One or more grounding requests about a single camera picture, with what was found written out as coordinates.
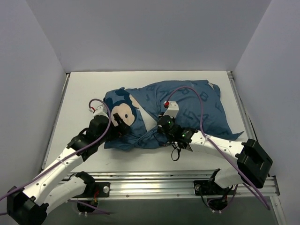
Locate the white pillow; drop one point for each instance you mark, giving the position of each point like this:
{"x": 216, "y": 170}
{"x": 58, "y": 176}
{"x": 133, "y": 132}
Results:
{"x": 149, "y": 122}

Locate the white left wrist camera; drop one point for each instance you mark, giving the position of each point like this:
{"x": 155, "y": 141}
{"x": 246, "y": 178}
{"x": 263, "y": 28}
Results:
{"x": 100, "y": 111}

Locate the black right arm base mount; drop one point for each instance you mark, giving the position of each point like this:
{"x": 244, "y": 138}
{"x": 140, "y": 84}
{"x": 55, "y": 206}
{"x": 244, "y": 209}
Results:
{"x": 212, "y": 195}

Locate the aluminium side rail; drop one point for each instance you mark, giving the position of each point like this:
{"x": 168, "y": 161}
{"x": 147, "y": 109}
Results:
{"x": 249, "y": 130}
{"x": 55, "y": 121}

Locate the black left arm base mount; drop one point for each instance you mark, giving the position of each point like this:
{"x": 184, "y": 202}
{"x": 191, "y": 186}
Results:
{"x": 92, "y": 190}

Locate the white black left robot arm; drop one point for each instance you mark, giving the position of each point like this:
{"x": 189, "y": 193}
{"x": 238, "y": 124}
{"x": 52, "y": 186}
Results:
{"x": 31, "y": 204}

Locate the aluminium side rail left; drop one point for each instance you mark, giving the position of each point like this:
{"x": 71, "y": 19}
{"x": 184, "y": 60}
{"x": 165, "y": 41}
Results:
{"x": 55, "y": 121}

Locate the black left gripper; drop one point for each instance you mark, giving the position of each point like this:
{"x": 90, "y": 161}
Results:
{"x": 120, "y": 125}

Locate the aluminium front rail frame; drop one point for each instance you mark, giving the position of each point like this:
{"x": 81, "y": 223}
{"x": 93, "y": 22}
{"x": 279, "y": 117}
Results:
{"x": 120, "y": 186}

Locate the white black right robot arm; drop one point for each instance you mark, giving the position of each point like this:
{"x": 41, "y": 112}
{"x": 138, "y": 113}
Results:
{"x": 249, "y": 162}

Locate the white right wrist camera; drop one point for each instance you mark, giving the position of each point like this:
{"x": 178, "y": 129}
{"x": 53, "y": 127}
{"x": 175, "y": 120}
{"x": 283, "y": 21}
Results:
{"x": 172, "y": 109}

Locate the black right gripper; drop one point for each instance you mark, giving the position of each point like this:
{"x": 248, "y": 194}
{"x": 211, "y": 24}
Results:
{"x": 161, "y": 126}

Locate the blue letter-print pillowcase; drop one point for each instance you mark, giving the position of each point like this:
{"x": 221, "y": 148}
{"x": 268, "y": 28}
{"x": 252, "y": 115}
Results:
{"x": 199, "y": 103}

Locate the aluminium side rail right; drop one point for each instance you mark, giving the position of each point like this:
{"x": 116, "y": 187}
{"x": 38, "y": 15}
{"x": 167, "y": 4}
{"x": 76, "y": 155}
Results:
{"x": 249, "y": 130}

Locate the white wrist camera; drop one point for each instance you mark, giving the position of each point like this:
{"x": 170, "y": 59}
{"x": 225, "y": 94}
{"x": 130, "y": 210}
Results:
{"x": 100, "y": 111}
{"x": 172, "y": 109}

